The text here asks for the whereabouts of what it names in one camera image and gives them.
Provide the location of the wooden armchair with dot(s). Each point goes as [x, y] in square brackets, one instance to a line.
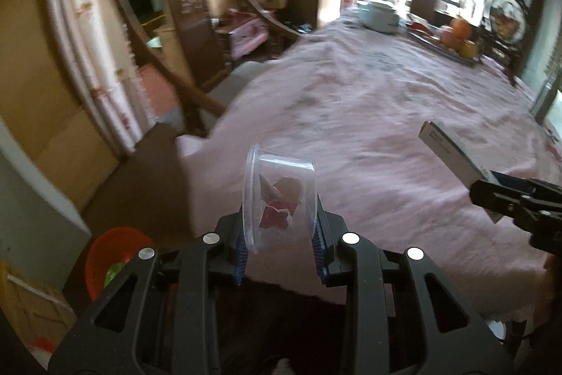
[202, 49]

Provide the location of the pink floral door curtain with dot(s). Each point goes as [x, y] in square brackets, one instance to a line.
[96, 52]

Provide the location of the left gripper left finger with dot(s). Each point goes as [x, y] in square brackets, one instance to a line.
[157, 316]

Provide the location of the green snack packet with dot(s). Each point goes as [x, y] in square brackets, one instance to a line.
[112, 272]

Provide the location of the pink floral tablecloth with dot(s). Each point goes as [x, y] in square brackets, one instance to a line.
[353, 101]

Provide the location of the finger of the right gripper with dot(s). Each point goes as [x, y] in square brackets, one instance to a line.
[533, 205]

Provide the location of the red snack packet on plate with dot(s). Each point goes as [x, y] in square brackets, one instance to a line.
[420, 27]

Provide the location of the clear plastic cup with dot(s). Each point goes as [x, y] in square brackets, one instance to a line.
[279, 200]

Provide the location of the blue rimmed fruit plate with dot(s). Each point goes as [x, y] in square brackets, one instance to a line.
[432, 43]

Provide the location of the round framed embroidery screen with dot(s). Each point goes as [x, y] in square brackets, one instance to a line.
[502, 31]

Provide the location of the person right hand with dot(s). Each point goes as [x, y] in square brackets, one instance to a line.
[547, 306]

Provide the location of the red apple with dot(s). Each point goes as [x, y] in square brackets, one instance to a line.
[448, 39]

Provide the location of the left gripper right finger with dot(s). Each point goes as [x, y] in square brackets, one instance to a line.
[403, 314]

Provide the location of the yellow apple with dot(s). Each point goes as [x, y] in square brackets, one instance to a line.
[468, 50]

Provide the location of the white ceramic lidded jar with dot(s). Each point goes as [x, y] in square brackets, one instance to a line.
[378, 16]

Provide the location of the orange plastic trash basket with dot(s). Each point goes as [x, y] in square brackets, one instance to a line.
[119, 244]

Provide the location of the orange fruit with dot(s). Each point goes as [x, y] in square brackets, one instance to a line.
[461, 28]

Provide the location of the white small carton box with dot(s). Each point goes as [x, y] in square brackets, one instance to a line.
[449, 148]

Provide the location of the silver metal bottle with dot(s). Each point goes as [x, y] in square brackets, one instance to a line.
[545, 99]

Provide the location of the stacked cardboard boxes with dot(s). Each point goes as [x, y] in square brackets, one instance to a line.
[40, 315]

